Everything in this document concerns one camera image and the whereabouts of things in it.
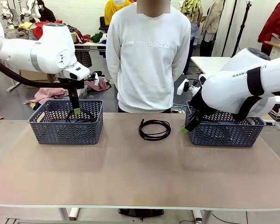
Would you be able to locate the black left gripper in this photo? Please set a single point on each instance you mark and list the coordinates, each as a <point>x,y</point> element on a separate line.
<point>75,85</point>

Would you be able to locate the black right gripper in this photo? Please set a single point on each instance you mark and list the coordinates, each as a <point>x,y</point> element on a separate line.
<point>199,103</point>

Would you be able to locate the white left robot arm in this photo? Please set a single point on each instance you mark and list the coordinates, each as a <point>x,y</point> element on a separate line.
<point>51,46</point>

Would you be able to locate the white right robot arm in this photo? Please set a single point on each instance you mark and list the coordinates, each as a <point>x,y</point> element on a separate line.
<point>224,93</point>

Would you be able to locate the pink checked cloth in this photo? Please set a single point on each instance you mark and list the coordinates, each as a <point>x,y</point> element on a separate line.
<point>49,93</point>

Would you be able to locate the red checked cloth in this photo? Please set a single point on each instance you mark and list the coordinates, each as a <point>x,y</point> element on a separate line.
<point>102,85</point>

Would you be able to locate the blue-grey plastic basket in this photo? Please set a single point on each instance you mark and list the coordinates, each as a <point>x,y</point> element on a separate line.
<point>60,133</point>
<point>224,137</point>

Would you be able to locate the black white plaid cloth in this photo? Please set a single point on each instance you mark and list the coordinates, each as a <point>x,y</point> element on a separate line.
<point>85,58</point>

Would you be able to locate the open cardboard box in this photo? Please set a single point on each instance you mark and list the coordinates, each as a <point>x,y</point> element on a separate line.
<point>35,75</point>

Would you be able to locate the white clothes table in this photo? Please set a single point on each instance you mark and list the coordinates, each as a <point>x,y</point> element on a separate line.
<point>93,44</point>

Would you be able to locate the white background table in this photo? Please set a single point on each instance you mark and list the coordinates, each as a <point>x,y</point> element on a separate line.
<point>210,64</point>

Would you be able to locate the closed cardboard box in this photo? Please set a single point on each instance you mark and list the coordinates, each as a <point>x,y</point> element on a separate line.
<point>75,38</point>

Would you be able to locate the green cloth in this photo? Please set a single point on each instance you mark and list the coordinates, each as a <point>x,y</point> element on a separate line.
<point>98,37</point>

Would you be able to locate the person in white sweatshirt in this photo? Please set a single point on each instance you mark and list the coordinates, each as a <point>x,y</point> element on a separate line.
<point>147,65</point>

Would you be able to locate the black chair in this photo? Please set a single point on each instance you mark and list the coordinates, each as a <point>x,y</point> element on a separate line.
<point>103,22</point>

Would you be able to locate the masked person in black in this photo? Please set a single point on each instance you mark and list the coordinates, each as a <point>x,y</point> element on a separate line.
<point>46,14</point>

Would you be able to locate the grey patterned bag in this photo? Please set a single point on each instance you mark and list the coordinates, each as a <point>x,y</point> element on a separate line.
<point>11,34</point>

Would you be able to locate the white table leg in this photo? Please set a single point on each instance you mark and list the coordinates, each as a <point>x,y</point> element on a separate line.
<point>201,215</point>
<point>68,213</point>

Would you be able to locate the person in yellow hoodie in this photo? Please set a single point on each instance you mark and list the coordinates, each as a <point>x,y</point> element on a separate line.
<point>110,9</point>

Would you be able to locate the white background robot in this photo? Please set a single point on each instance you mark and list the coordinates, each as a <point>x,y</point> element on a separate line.
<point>8,9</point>
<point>33,9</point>

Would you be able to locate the black light stand pole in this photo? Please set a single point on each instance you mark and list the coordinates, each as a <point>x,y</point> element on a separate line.
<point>229,28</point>

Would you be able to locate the black tripod stand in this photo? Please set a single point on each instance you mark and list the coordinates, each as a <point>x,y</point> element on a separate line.
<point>241,28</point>

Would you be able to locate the person in yellow patterned shirt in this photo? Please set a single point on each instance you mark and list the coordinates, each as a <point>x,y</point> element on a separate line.
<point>191,9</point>

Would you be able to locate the person in red jacket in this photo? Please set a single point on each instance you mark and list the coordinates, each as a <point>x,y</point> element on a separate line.
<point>275,23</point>

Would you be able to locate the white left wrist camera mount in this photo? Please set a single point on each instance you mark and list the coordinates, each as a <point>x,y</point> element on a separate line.
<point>95,79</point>

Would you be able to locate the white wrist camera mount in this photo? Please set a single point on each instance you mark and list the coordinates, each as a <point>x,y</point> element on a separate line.
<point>95,79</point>
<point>182,87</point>

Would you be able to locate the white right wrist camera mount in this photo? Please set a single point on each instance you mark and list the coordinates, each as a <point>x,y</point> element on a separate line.
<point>182,87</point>

